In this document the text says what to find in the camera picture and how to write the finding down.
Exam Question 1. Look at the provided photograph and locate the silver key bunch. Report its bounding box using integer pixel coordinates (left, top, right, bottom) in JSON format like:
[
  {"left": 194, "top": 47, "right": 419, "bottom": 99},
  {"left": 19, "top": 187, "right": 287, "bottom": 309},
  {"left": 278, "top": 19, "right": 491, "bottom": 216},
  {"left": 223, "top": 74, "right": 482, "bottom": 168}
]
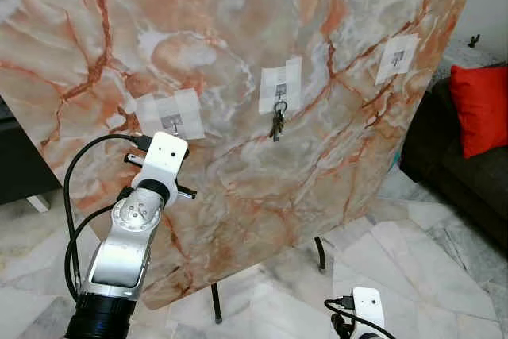
[{"left": 270, "top": 99, "right": 289, "bottom": 144}]

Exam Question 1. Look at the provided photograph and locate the wide white tape patch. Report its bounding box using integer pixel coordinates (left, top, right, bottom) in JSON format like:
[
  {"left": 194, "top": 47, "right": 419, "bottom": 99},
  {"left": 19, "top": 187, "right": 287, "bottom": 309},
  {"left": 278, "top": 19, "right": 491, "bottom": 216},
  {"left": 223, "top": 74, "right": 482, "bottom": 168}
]
[{"left": 133, "top": 88, "right": 206, "bottom": 144}]

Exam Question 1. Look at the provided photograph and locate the black metal stand leg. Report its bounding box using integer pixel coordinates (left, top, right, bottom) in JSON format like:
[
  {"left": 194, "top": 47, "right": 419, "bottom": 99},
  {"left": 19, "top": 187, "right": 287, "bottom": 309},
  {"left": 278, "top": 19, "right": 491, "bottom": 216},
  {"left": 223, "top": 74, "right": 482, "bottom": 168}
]
[
  {"left": 314, "top": 236, "right": 329, "bottom": 272},
  {"left": 210, "top": 282, "right": 225, "bottom": 325}
]

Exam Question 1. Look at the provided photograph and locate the marble pattern board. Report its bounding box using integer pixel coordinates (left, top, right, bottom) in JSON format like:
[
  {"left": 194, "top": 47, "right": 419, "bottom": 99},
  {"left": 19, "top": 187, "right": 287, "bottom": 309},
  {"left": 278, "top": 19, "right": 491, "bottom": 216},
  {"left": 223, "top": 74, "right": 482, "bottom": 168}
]
[{"left": 0, "top": 0, "right": 484, "bottom": 311}]

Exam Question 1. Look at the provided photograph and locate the dark fabric sofa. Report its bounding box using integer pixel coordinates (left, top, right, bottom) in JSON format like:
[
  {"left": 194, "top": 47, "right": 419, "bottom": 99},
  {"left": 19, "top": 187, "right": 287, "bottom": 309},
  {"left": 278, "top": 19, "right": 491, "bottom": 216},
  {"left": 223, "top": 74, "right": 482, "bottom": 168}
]
[{"left": 397, "top": 75, "right": 508, "bottom": 254}]

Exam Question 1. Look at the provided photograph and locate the red cushion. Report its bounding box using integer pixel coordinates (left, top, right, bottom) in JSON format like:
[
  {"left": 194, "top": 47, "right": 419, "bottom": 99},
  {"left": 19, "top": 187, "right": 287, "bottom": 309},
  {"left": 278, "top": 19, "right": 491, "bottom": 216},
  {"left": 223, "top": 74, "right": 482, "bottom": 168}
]
[{"left": 449, "top": 64, "right": 508, "bottom": 160}]

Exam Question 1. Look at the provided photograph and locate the grey speckled stone ledge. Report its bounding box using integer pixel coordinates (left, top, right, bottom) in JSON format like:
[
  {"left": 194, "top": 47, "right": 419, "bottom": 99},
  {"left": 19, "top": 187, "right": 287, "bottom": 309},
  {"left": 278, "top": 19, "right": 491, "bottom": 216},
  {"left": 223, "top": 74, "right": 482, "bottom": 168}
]
[{"left": 439, "top": 40, "right": 508, "bottom": 71}]

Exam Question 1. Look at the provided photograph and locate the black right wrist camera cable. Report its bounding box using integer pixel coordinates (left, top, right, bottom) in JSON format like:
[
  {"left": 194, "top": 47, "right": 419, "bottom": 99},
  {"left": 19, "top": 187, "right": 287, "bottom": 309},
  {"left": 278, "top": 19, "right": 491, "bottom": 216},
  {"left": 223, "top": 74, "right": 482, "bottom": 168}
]
[{"left": 324, "top": 297, "right": 398, "bottom": 339}]

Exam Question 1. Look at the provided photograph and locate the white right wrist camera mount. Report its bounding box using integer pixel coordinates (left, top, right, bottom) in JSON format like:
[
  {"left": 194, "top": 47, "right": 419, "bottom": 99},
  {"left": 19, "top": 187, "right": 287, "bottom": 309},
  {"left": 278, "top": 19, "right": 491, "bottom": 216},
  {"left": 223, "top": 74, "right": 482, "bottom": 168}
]
[{"left": 352, "top": 287, "right": 388, "bottom": 339}]

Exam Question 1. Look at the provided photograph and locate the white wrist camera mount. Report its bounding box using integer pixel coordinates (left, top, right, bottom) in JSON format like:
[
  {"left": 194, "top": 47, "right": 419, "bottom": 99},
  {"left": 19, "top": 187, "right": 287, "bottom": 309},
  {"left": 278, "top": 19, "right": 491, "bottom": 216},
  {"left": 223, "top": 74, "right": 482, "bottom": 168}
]
[
  {"left": 144, "top": 132, "right": 191, "bottom": 191},
  {"left": 352, "top": 287, "right": 388, "bottom": 339}
]

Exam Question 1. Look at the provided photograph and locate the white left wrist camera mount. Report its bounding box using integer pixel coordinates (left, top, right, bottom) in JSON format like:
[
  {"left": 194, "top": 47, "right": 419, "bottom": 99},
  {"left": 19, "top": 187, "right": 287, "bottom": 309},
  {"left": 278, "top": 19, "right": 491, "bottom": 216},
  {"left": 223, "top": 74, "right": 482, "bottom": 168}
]
[{"left": 144, "top": 132, "right": 191, "bottom": 191}]

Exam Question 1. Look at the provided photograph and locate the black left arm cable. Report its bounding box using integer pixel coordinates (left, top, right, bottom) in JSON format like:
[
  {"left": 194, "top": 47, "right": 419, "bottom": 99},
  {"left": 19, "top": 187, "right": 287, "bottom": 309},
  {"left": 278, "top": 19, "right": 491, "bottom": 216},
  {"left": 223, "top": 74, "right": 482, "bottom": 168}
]
[{"left": 63, "top": 190, "right": 132, "bottom": 300}]

